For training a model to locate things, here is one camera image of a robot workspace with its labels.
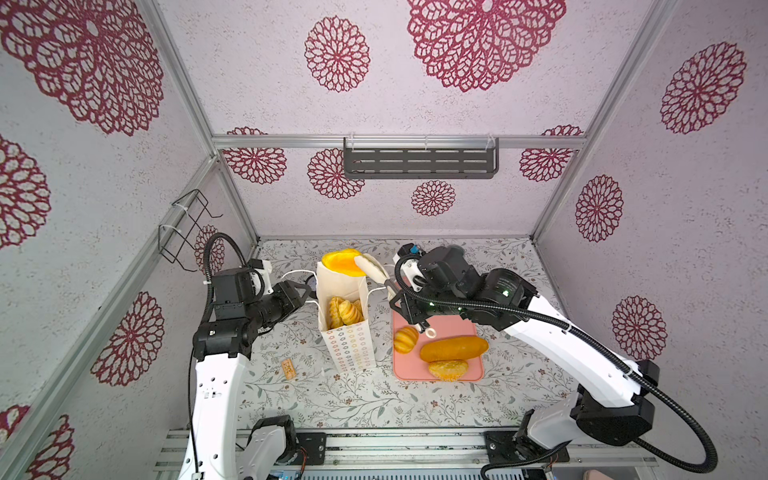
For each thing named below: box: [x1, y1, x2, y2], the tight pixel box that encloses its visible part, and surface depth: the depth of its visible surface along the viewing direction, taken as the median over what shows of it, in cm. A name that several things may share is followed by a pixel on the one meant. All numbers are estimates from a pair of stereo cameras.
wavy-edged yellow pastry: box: [338, 300, 365, 325], surface depth 83 cm
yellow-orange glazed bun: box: [322, 248, 367, 277], surface depth 68 cm
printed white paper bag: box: [316, 262, 376, 373], surface depth 76 cm
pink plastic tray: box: [392, 309, 484, 381], surface depth 88 cm
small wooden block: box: [282, 358, 297, 380], surface depth 87 cm
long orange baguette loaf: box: [420, 336, 489, 362], surface depth 87 cm
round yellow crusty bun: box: [428, 360, 469, 382], surface depth 83 cm
